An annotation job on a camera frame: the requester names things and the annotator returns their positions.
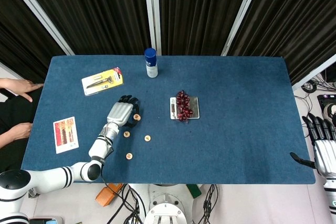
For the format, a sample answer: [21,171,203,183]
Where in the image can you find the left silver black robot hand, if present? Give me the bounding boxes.
[106,94,140,128]

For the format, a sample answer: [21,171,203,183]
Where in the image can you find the person left hand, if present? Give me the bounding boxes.
[10,78,45,103]

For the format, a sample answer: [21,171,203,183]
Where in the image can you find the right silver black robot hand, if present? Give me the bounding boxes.
[289,113,336,177]

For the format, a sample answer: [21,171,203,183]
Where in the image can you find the person right hand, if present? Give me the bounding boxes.
[9,123,33,141]

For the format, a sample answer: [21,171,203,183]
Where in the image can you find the person right forearm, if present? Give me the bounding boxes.
[0,131,13,149]

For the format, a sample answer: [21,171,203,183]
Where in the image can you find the person left forearm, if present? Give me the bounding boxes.
[0,78,13,90]

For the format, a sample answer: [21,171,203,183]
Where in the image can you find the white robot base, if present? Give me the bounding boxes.
[128,183,204,224]

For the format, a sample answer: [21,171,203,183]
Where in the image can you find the person black clothing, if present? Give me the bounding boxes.
[0,87,44,172]

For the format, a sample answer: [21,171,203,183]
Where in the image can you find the razor in yellow blister pack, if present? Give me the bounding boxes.
[81,67,125,97]

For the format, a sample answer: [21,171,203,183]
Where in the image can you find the red picture card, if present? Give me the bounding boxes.
[52,116,80,155]

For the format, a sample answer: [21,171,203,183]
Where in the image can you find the dark pleated curtain panel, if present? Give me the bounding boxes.
[157,0,254,57]
[228,0,336,86]
[0,0,66,83]
[17,0,152,56]

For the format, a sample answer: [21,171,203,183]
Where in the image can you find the white bottle with blue cap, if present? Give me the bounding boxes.
[144,47,159,79]

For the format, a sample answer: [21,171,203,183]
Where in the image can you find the black device with purple light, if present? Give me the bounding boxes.
[317,93,336,120]

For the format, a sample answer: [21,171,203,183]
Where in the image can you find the red grape bunch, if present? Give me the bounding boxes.
[175,90,194,123]

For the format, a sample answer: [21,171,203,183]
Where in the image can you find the silver digital kitchen scale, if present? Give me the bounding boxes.
[169,96,200,120]

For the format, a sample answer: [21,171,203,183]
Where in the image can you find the orange box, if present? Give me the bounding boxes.
[95,183,124,207]

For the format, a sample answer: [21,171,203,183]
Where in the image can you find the blue table cloth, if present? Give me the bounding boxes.
[20,55,316,185]

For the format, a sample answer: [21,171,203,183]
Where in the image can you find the green block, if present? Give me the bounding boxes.
[186,184,202,199]

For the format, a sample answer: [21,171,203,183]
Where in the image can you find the tangled cables by wall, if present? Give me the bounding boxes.
[300,76,336,94]

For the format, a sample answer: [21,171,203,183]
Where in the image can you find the white frame post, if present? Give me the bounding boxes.
[291,54,336,91]
[1,0,76,56]
[143,0,162,56]
[221,0,266,57]

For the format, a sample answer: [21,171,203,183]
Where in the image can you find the black floor cable bundle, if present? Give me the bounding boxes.
[101,183,148,224]
[196,184,223,224]

